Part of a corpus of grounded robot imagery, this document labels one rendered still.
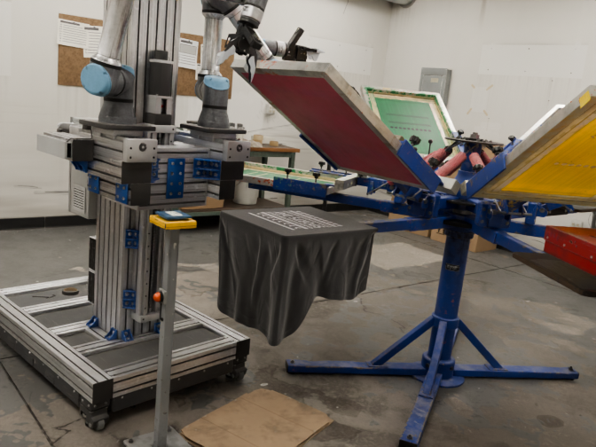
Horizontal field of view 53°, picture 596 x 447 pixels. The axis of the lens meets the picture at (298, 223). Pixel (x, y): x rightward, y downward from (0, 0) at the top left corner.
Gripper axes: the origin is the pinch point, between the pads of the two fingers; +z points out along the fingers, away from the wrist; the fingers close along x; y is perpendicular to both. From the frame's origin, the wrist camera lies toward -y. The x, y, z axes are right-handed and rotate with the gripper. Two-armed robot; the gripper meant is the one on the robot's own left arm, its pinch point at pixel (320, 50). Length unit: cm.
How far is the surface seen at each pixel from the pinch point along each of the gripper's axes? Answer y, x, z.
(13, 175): 157, -271, -156
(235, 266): 82, 82, -57
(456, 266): 96, 57, 72
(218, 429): 155, 91, -58
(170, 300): 93, 89, -83
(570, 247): 39, 163, 24
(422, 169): 35, 94, 11
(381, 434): 154, 107, 13
